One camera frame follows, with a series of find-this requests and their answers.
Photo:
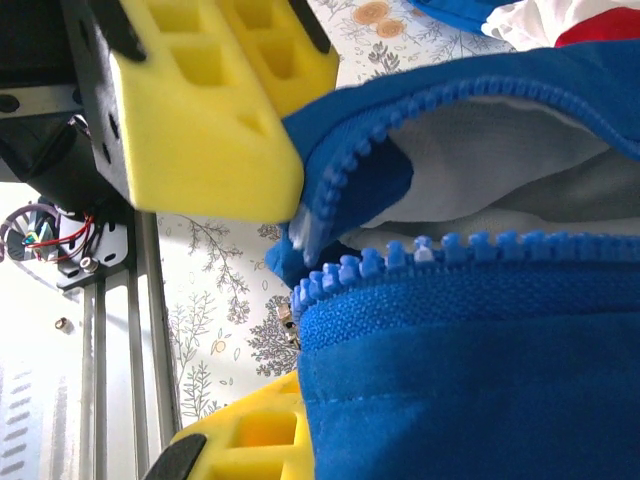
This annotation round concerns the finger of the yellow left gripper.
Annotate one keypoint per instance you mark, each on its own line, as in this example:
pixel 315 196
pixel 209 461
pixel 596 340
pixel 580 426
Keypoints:
pixel 300 75
pixel 200 150

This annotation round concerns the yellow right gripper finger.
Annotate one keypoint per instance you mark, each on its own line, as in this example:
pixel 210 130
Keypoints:
pixel 225 450

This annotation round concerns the silver zipper slider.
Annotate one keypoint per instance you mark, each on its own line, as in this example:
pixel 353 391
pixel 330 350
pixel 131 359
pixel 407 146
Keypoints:
pixel 287 320

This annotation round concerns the blue red white hooded jacket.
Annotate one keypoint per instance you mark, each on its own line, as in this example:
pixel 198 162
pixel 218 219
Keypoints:
pixel 475 375

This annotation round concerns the floral tablecloth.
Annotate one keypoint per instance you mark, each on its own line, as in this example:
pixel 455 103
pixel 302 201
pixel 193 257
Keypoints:
pixel 210 310

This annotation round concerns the small brass nut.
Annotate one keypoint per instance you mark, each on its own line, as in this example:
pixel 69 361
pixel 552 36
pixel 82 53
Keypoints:
pixel 63 325

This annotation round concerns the wide aluminium frame rail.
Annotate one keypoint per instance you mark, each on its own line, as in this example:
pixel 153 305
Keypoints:
pixel 150 325

